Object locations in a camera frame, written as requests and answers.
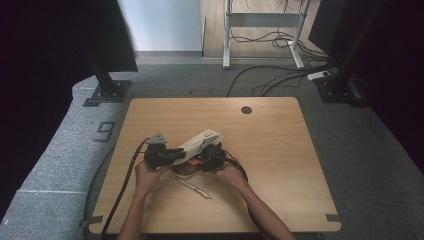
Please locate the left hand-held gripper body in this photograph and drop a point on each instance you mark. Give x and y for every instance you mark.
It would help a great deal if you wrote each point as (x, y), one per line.
(155, 156)

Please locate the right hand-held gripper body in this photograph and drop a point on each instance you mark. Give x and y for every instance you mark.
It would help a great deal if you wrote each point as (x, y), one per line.
(213, 158)

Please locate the beige pencil case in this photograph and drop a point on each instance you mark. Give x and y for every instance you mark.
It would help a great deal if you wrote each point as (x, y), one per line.
(198, 145)

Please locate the person's left hand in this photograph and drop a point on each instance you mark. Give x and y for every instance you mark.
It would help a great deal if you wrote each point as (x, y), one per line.
(148, 178)

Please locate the person's right hand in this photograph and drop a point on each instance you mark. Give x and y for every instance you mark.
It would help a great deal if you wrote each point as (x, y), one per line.
(231, 176)

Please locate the silver pen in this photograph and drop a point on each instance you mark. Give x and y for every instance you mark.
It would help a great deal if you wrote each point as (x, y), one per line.
(194, 188)

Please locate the black metal stand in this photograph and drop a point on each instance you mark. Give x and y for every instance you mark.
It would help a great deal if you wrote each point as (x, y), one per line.
(343, 86)
(107, 90)

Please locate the grey tape strip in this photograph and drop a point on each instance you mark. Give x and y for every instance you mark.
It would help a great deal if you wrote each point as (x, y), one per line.
(333, 218)
(90, 221)

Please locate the white power strip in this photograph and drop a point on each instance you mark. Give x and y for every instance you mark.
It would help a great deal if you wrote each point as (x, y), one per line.
(318, 75)

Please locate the black curtain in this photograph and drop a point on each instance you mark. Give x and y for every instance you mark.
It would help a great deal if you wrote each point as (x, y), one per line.
(50, 50)

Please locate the dark panel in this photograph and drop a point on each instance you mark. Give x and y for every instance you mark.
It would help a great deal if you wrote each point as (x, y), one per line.
(325, 23)

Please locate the white desk frame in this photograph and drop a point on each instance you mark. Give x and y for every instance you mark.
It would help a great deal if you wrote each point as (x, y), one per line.
(263, 19)

